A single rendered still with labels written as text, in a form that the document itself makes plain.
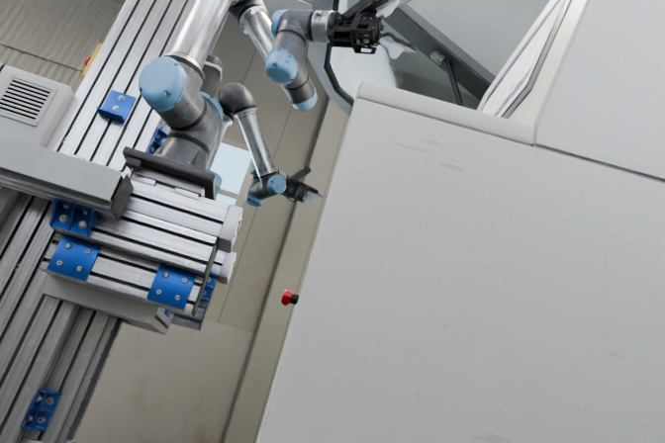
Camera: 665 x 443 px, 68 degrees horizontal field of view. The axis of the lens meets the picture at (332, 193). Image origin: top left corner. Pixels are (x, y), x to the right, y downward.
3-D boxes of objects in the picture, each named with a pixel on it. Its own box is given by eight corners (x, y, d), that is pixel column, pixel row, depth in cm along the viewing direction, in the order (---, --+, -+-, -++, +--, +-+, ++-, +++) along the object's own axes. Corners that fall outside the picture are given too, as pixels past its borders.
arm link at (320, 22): (324, 29, 127) (317, 1, 121) (340, 29, 126) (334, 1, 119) (315, 48, 124) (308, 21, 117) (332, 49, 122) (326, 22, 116)
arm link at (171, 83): (197, 133, 125) (262, -23, 146) (167, 97, 112) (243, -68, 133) (157, 129, 129) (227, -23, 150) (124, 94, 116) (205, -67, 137)
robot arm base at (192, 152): (142, 155, 121) (157, 122, 125) (149, 178, 135) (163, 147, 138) (202, 175, 122) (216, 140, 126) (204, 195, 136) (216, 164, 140)
